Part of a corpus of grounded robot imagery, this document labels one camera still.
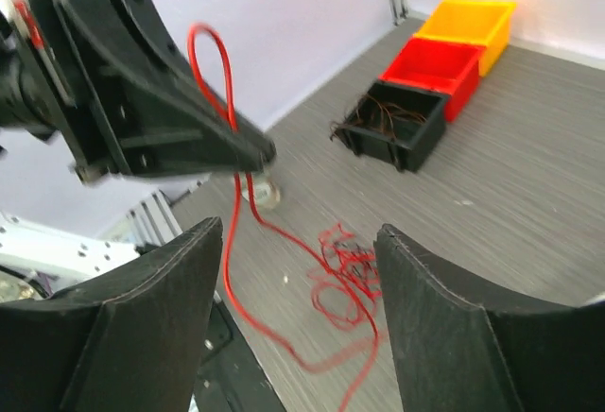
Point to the black plastic bin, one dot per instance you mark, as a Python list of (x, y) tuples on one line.
[(394, 123)]

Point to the red plastic bin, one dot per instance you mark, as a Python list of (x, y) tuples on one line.
[(441, 67)]

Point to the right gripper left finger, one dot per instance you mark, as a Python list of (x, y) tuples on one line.
[(127, 340)]

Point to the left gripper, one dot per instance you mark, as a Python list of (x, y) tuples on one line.
[(107, 75)]

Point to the yellow plastic bin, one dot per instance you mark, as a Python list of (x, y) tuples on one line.
[(478, 22)]

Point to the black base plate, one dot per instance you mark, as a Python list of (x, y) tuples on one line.
[(230, 378)]

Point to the clear glass bottle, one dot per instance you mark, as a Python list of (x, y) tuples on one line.
[(265, 191)]

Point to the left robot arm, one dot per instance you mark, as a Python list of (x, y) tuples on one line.
[(13, 79)]

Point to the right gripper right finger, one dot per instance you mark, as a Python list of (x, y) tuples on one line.
[(463, 343)]

